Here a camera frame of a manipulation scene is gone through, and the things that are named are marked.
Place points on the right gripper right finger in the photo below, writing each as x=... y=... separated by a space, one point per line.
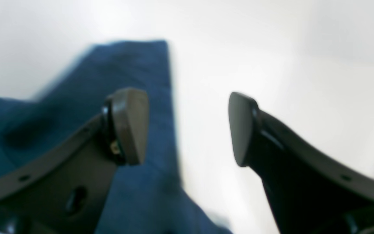
x=308 y=192

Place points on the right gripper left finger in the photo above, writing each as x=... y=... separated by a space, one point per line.
x=64 y=191

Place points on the dark blue t-shirt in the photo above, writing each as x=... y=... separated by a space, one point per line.
x=142 y=199

